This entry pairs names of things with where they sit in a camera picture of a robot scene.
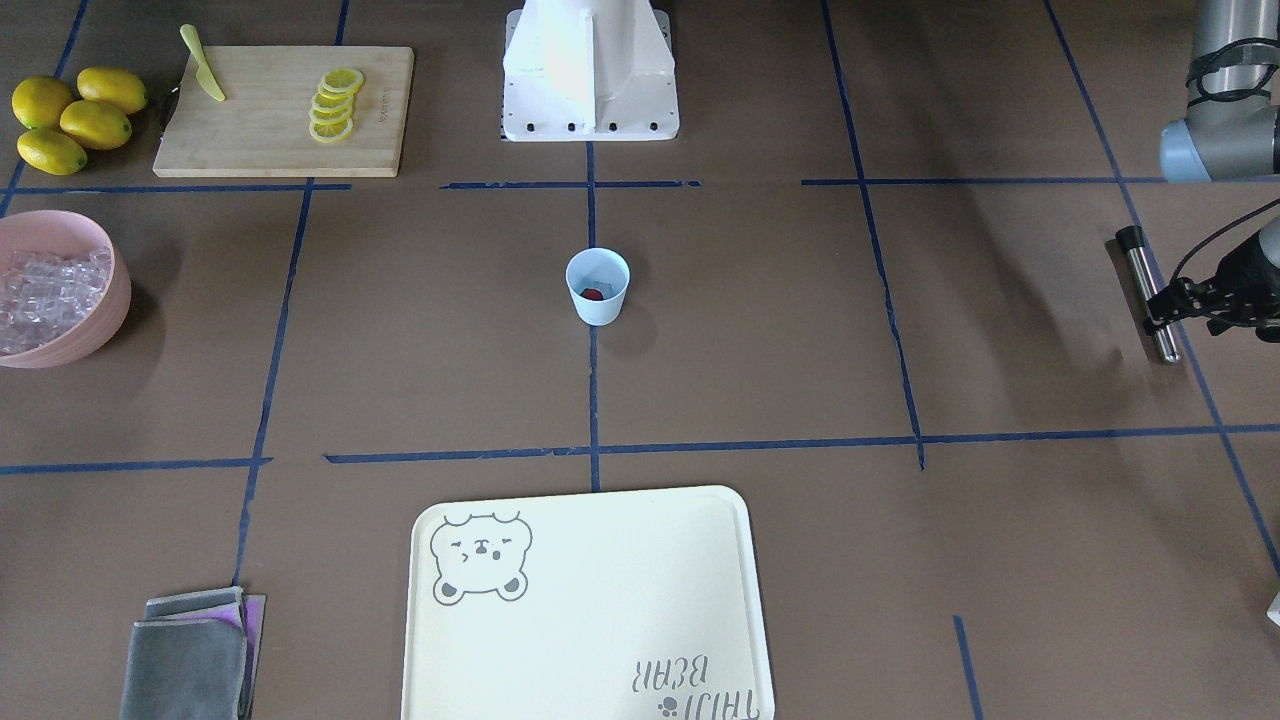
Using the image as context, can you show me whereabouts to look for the pink bowl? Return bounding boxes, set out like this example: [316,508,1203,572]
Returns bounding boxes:
[1,210,132,368]

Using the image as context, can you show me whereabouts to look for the light blue cup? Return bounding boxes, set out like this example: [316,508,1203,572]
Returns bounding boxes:
[564,249,631,327]

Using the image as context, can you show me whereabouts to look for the cream bear tray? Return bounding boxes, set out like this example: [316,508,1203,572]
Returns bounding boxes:
[399,486,776,719]

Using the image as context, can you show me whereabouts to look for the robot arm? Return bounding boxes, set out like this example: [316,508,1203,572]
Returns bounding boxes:
[1158,1,1277,183]

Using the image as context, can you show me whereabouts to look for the grey folded cloth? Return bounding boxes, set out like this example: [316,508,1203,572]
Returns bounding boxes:
[119,585,268,719]

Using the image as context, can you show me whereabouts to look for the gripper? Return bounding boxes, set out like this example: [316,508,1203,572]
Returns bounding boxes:
[1216,219,1279,301]

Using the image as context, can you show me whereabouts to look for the yellow lemon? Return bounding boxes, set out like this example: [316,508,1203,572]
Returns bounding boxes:
[15,128,88,176]
[76,67,148,117]
[59,100,133,151]
[10,76,76,129]

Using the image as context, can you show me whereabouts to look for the lemon slices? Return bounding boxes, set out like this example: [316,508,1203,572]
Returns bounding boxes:
[308,67,365,143]

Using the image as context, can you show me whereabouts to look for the steel muddler with black tip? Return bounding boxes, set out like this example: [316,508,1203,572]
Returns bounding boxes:
[1115,225,1181,365]

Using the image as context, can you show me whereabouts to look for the wooden cutting board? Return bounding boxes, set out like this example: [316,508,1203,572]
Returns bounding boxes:
[154,46,415,178]

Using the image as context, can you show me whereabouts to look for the yellow plastic knife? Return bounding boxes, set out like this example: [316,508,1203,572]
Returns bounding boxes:
[179,24,227,102]

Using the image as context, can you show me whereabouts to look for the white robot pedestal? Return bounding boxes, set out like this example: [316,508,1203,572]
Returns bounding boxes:
[500,1,681,143]

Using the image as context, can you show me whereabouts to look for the clear ice cubes pile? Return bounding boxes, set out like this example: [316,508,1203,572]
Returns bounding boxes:
[1,247,114,356]

